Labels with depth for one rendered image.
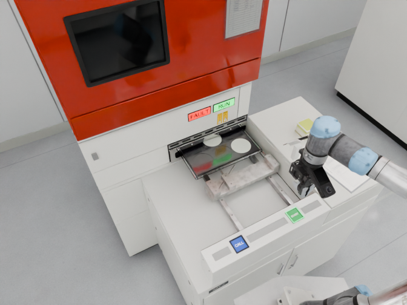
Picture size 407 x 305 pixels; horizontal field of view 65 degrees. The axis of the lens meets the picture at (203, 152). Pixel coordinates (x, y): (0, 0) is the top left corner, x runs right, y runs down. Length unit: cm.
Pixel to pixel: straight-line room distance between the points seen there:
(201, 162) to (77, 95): 68
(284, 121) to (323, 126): 74
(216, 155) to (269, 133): 28
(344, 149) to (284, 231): 48
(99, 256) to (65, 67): 156
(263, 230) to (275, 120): 63
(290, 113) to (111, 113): 93
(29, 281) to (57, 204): 57
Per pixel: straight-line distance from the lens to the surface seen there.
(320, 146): 99
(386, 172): 107
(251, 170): 155
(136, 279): 226
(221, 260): 122
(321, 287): 141
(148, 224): 199
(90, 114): 121
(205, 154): 157
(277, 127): 164
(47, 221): 266
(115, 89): 117
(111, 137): 137
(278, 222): 132
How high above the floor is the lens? 209
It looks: 49 degrees down
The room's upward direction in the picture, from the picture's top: 1 degrees counter-clockwise
